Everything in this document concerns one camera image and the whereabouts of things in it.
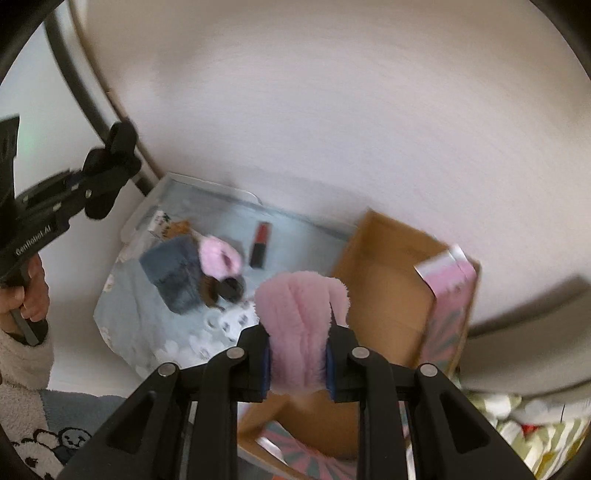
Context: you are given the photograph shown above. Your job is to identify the grey fluffy sock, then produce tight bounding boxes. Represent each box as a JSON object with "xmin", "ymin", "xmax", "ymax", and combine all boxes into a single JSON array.
[{"xmin": 139, "ymin": 235, "xmax": 204, "ymax": 315}]

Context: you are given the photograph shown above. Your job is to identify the red black lipstick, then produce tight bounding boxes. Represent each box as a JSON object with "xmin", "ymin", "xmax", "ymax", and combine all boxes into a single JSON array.
[{"xmin": 249, "ymin": 222, "xmax": 271, "ymax": 269}]

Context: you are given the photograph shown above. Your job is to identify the white fleece sleeve forearm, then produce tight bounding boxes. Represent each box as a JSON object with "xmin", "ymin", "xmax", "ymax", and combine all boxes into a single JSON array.
[{"xmin": 0, "ymin": 329, "xmax": 126, "ymax": 480}]

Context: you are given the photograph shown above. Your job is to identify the person's left hand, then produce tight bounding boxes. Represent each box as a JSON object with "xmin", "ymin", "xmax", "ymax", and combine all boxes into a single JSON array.
[{"xmin": 0, "ymin": 255, "xmax": 50, "ymax": 335}]

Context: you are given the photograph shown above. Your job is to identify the small white printed box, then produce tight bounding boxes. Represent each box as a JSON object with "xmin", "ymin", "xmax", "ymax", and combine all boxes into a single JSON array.
[{"xmin": 147, "ymin": 210, "xmax": 175, "ymax": 241}]

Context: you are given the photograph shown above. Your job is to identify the light blue floral cloth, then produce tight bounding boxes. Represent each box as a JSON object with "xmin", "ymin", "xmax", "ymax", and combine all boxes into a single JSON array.
[{"xmin": 94, "ymin": 174, "xmax": 353, "ymax": 377}]

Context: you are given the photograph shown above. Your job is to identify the floral green yellow blanket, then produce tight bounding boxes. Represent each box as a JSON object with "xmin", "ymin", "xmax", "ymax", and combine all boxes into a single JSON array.
[{"xmin": 466, "ymin": 391, "xmax": 590, "ymax": 479}]

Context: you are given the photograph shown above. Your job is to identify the white paw print sock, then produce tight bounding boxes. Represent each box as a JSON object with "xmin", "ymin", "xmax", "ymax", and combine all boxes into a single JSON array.
[{"xmin": 189, "ymin": 299, "xmax": 259, "ymax": 361}]

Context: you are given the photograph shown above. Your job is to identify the grey sofa cushion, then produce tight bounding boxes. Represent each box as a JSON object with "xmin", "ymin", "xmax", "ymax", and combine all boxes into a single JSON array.
[{"xmin": 459, "ymin": 277, "xmax": 590, "ymax": 397}]

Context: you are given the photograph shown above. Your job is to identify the clear plastic tray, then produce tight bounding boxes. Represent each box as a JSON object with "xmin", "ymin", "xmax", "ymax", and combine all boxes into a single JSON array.
[{"xmin": 94, "ymin": 175, "xmax": 353, "ymax": 378}]

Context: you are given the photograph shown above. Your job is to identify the black round cap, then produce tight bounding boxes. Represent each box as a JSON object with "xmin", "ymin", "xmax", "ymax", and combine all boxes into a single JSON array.
[{"xmin": 216, "ymin": 276, "xmax": 245, "ymax": 304}]

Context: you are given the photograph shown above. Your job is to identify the pink fluffy slipper sock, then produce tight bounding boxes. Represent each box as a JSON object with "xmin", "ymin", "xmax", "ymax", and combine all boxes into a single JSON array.
[{"xmin": 198, "ymin": 236, "xmax": 242, "ymax": 281}]

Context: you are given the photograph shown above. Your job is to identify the cardboard box pink lining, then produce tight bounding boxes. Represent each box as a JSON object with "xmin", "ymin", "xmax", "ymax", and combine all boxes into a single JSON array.
[{"xmin": 238, "ymin": 211, "xmax": 481, "ymax": 479}]

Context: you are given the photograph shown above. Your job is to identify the black curved table frame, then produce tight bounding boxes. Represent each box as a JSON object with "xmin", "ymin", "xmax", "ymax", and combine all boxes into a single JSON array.
[{"xmin": 44, "ymin": 8, "xmax": 161, "ymax": 195}]

